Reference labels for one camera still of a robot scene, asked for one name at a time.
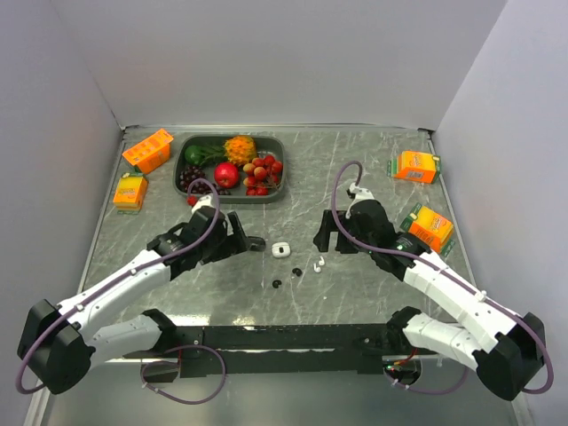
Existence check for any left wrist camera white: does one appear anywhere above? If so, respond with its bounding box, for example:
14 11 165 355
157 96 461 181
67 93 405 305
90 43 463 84
186 194 217 213

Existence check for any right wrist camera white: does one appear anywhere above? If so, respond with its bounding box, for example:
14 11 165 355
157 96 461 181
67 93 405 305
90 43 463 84
347 182 375 203

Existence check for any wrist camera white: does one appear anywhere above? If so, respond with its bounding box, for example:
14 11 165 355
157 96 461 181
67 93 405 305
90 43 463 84
347 182 375 203
186 194 217 213

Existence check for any dark purple grape bunch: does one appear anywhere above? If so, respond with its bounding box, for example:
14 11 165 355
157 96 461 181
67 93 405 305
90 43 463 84
177 165 231 196

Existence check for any green lime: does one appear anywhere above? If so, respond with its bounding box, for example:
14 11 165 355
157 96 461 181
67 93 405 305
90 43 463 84
184 145 205 166

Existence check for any orange box front right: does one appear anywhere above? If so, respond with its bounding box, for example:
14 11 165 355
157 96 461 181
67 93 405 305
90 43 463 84
400 203 455 258

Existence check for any black glossy small case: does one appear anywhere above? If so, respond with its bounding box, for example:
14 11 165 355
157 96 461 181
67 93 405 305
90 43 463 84
248 236 266 252

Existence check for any dark grey fruit tray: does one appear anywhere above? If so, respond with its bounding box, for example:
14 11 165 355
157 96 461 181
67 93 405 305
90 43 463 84
173 134 287 204

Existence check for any orange carton back left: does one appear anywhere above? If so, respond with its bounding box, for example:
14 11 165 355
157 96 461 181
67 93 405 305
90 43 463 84
122 129 174 174

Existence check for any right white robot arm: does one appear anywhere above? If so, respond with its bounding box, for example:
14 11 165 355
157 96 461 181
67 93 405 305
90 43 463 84
313 199 547 401

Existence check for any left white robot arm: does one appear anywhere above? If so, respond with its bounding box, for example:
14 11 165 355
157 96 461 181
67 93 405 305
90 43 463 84
17 206 265 394

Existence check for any orange box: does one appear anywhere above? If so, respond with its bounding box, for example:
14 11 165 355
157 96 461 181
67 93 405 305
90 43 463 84
387 151 441 184
400 203 455 258

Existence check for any red lychee cluster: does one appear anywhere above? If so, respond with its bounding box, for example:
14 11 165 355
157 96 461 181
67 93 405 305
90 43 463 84
242 154 284 196

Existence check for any red apple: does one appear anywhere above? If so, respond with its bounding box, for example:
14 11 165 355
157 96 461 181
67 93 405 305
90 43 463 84
214 162 240 189

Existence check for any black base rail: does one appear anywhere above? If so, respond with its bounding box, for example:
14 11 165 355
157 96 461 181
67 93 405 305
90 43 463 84
125 324 413 378

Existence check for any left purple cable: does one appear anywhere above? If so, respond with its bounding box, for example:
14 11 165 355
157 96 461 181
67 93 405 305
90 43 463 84
15 179 221 395

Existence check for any orange sponge pack left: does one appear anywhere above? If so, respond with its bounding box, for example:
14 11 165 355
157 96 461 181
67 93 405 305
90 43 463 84
113 172 148 214

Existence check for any orange box back right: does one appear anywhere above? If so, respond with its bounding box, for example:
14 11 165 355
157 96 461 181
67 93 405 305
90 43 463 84
387 151 441 184

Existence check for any orange spiky fruit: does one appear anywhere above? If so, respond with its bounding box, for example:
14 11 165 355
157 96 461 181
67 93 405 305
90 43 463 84
224 135 257 166

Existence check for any white earbud charging case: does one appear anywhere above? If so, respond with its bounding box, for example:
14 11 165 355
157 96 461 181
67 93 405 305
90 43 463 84
272 242 291 259

